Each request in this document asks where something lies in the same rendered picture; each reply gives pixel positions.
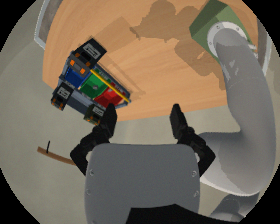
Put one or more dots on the grey metal shelf rack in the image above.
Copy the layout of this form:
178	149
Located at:
80	103

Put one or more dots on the red bin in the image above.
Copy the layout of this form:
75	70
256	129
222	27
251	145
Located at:
109	97

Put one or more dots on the yellow bar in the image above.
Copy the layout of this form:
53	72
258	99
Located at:
106	82

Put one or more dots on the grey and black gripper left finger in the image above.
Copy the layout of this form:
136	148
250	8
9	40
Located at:
99	135

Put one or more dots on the green open bin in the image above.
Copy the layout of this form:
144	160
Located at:
87	88

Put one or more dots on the blue open bin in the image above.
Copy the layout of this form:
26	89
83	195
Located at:
74	78

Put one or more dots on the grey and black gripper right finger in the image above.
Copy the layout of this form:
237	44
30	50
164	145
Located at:
186	135

